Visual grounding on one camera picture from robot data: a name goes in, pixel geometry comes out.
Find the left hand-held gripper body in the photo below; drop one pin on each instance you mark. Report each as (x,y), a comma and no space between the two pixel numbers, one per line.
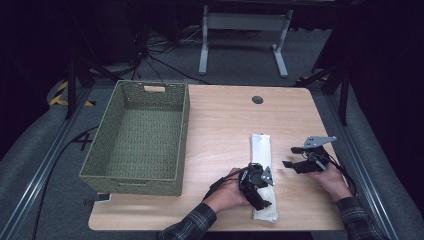
(253,176)

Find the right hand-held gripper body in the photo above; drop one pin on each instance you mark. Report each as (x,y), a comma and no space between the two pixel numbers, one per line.
(311,165)

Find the white bear-print cloth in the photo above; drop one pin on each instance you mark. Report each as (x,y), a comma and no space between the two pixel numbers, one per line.
(261,150)

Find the green woven basket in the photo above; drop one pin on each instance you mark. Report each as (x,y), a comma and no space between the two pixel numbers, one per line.
(146,133)

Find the person's right hand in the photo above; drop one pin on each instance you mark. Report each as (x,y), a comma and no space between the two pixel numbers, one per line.
(333,183)

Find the person's left hand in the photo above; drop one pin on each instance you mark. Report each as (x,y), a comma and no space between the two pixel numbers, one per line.
(226,195)

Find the black metal stand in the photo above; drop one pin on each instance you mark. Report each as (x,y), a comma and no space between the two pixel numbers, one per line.
(343,96)
(71,90)

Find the aluminium floor rail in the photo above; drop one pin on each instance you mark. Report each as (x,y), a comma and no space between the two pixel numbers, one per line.
(363,173)
(40,173)

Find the white metal desk frame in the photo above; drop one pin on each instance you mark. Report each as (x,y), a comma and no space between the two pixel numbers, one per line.
(245,21)

